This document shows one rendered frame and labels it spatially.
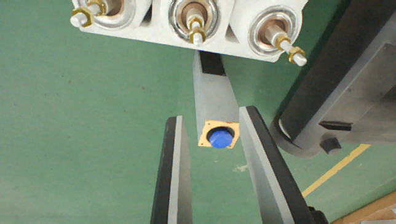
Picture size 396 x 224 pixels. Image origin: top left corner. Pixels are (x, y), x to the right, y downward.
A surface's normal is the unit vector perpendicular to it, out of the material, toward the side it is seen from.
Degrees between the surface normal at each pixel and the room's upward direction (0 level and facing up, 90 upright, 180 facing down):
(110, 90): 0
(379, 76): 0
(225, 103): 90
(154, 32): 0
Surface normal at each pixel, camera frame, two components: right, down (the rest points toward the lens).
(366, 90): 0.06, 0.68
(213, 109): 0.19, -0.72
